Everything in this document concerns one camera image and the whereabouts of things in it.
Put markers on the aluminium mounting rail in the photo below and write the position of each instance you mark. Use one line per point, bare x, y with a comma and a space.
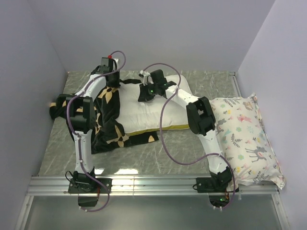
162, 202

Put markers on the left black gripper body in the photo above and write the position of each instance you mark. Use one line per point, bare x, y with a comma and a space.
115, 81

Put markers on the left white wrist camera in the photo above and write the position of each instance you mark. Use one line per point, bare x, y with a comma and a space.
112, 63

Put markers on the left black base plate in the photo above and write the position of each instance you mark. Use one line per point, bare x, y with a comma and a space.
90, 186

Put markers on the patterned white pillow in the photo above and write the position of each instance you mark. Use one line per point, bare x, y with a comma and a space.
241, 135

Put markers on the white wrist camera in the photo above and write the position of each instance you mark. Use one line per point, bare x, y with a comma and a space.
146, 76
112, 63

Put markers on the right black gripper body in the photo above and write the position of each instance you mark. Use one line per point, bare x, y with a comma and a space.
148, 91

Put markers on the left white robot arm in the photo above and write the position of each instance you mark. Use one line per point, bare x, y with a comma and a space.
81, 117

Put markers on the white pillow yellow edge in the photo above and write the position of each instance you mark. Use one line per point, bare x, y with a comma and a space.
139, 117

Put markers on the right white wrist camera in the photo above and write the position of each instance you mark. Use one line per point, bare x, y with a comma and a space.
146, 76

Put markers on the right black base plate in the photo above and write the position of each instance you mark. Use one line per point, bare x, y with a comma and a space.
204, 185

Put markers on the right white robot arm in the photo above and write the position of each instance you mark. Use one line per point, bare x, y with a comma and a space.
201, 121

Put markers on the black floral pillowcase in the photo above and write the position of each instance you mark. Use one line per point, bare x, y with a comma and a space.
108, 134

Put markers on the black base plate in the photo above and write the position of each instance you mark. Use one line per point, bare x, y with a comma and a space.
204, 185
90, 186

